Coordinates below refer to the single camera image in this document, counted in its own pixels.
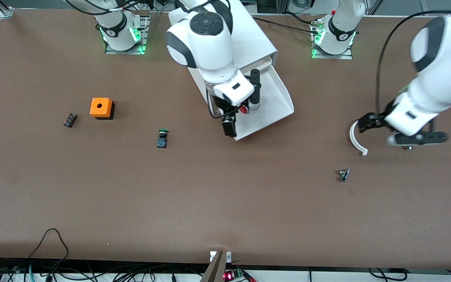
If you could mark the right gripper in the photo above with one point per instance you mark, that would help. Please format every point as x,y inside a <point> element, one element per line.
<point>222,106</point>

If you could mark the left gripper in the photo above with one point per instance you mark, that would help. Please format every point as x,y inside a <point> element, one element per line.
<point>375,119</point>

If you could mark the red push button switch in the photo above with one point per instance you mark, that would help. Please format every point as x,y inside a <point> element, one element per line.
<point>244,109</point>

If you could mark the white plastic drawer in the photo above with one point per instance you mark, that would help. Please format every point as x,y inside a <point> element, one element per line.
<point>274,102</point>

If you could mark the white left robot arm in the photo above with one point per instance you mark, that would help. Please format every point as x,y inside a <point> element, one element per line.
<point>441,70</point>

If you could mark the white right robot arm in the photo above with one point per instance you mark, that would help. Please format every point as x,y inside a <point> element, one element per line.
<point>206,43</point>

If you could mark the white drawer cabinet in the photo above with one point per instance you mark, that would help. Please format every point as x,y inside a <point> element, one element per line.
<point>251,33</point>

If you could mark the white curved plastic part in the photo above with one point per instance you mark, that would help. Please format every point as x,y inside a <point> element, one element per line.
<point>354,140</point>

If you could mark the circuit board with red light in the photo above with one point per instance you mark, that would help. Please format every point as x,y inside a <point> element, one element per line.
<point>233,275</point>

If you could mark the dark cylindrical capacitor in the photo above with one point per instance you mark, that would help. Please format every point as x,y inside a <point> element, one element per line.
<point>70,120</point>

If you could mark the small metal knob switch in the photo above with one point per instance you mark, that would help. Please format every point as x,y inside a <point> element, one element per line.
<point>343,174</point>

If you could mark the green push button switch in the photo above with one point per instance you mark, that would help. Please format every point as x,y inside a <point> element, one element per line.
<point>162,139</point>

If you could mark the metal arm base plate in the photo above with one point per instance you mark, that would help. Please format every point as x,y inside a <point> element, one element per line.
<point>331,56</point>
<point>141,49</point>

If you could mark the orange button enclosure box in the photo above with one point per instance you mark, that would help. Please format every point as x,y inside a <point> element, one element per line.
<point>101,106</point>

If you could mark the grey metal bracket post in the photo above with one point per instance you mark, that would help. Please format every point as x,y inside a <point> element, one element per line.
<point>215,268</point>

